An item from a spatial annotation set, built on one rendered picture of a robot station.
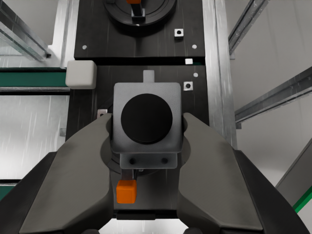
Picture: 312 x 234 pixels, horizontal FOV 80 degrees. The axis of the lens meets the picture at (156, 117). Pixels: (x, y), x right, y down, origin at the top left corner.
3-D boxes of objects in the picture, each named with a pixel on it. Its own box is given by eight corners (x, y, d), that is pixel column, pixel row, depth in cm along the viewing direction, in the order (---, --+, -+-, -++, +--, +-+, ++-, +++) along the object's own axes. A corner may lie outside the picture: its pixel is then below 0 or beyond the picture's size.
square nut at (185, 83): (191, 92, 32) (193, 90, 31) (182, 92, 32) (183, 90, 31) (191, 83, 33) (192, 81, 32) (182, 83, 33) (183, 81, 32)
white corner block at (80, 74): (99, 93, 35) (91, 84, 31) (74, 93, 35) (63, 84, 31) (100, 69, 36) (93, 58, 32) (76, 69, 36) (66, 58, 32)
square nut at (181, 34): (182, 39, 34) (183, 36, 33) (174, 39, 34) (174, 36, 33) (182, 32, 35) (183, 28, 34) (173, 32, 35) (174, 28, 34)
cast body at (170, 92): (173, 165, 17) (187, 175, 10) (125, 166, 17) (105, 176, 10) (171, 78, 19) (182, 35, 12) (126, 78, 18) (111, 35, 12)
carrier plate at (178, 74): (211, 207, 30) (215, 211, 28) (63, 206, 31) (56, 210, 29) (203, 69, 35) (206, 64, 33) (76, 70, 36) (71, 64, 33)
